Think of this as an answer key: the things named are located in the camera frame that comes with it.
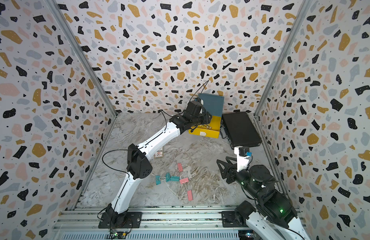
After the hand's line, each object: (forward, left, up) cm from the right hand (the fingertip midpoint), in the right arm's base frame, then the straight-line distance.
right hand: (221, 160), depth 63 cm
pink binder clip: (+10, +21, -28) cm, 37 cm away
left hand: (+30, +3, -3) cm, 31 cm away
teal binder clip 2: (+3, +27, -27) cm, 38 cm away
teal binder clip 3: (+3, +24, -27) cm, 36 cm away
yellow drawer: (+24, +3, -9) cm, 26 cm away
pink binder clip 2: (+2, +18, -28) cm, 34 cm away
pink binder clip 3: (-5, +15, -29) cm, 33 cm away
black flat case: (+35, -19, -23) cm, 47 cm away
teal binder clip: (+2, +33, -28) cm, 44 cm away
